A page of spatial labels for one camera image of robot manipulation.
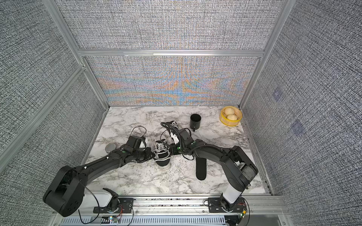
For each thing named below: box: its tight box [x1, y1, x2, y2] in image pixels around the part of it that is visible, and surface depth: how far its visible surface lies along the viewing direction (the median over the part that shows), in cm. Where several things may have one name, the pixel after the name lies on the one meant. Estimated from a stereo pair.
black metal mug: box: [189, 113, 202, 132], surface depth 103 cm
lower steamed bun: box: [226, 113, 239, 121], surface depth 106 cm
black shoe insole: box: [195, 157, 207, 181], surface depth 87 cm
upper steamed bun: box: [223, 107, 235, 116], surface depth 112 cm
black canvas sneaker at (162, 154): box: [153, 139, 171, 167], surface depth 88 cm
